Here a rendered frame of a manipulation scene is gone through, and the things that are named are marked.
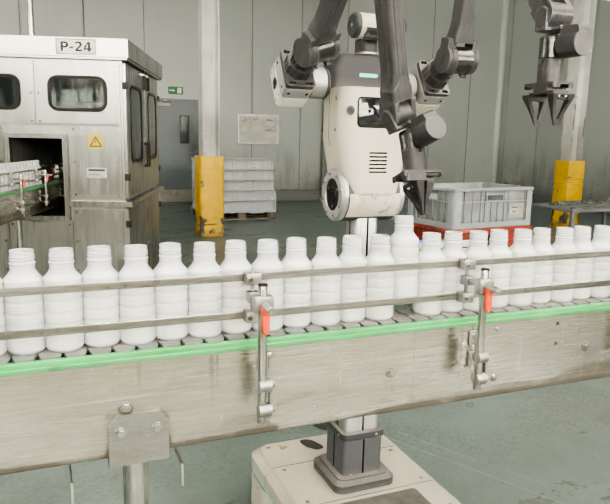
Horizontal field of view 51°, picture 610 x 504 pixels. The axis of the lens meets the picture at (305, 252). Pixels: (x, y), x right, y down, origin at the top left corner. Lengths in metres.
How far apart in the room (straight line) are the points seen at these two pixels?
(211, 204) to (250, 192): 2.00
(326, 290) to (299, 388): 0.19
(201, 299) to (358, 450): 1.12
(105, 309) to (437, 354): 0.65
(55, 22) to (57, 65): 8.42
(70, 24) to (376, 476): 11.85
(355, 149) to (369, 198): 0.15
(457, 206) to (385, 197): 1.59
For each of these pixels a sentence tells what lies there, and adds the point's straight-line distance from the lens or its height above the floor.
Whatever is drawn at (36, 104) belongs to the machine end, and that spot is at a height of 1.55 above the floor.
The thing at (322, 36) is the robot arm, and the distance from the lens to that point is 1.68.
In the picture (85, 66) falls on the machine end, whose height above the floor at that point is 1.81.
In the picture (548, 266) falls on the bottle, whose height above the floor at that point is 1.08.
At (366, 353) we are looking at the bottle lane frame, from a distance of 1.22.
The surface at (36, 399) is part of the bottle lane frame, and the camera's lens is 1.10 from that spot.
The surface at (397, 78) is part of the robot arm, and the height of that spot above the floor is 1.49.
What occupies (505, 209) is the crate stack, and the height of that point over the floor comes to 0.98.
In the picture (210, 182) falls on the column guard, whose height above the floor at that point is 0.75.
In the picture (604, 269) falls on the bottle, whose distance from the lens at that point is 1.60.
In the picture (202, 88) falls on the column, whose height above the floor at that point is 1.99.
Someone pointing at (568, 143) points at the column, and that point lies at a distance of 11.27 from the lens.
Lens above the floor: 1.35
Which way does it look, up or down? 10 degrees down
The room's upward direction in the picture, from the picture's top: 1 degrees clockwise
